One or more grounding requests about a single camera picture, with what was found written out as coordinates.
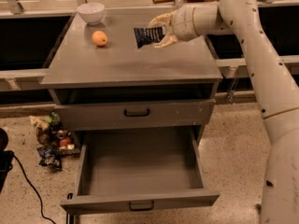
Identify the open grey middle drawer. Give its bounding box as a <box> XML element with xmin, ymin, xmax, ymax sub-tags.
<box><xmin>61</xmin><ymin>126</ymin><xmax>219</xmax><ymax>215</ymax></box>

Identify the grey drawer cabinet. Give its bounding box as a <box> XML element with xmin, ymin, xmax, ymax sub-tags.
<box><xmin>40</xmin><ymin>6</ymin><xmax>223</xmax><ymax>135</ymax></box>

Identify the white ceramic bowl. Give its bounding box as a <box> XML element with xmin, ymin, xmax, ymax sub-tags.
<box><xmin>77</xmin><ymin>3</ymin><xmax>105</xmax><ymax>25</ymax></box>

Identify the dark blue chip bag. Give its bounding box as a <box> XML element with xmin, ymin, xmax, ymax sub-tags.
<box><xmin>37</xmin><ymin>147</ymin><xmax>62</xmax><ymax>170</ymax></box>

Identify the pile of snack packages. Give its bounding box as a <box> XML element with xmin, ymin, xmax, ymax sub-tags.
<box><xmin>29</xmin><ymin>112</ymin><xmax>80</xmax><ymax>156</ymax></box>

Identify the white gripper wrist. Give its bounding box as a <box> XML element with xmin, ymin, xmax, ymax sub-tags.
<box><xmin>148</xmin><ymin>7</ymin><xmax>199</xmax><ymax>49</ymax></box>

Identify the black top drawer handle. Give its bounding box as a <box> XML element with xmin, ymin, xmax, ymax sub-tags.
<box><xmin>123</xmin><ymin>108</ymin><xmax>150</xmax><ymax>118</ymax></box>

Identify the black device at left edge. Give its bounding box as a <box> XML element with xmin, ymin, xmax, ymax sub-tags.
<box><xmin>0</xmin><ymin>128</ymin><xmax>14</xmax><ymax>193</ymax></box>

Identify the closed grey top drawer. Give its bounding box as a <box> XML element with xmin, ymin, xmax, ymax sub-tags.
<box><xmin>55</xmin><ymin>99</ymin><xmax>215</xmax><ymax>131</ymax></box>

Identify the black middle drawer handle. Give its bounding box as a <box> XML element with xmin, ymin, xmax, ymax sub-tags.
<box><xmin>128</xmin><ymin>201</ymin><xmax>155</xmax><ymax>212</ymax></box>

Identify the red soda can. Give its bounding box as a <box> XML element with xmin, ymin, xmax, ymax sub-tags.
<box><xmin>56</xmin><ymin>130</ymin><xmax>72</xmax><ymax>148</ymax></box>

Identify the black drawer handle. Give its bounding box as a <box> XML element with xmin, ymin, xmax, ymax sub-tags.
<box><xmin>123</xmin><ymin>108</ymin><xmax>150</xmax><ymax>118</ymax></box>
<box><xmin>128</xmin><ymin>201</ymin><xmax>155</xmax><ymax>212</ymax></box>

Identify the dark blue rxbar wrapper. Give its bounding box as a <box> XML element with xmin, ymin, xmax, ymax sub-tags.
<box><xmin>134</xmin><ymin>26</ymin><xmax>166</xmax><ymax>49</ymax></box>

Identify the orange fruit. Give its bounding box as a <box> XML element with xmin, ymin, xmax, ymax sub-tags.
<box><xmin>92</xmin><ymin>31</ymin><xmax>107</xmax><ymax>47</ymax></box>

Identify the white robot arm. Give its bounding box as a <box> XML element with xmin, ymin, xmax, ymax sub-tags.
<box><xmin>149</xmin><ymin>0</ymin><xmax>299</xmax><ymax>224</ymax></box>

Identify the black power cable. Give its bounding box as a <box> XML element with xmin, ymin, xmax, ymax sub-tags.
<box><xmin>12</xmin><ymin>154</ymin><xmax>56</xmax><ymax>224</ymax></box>

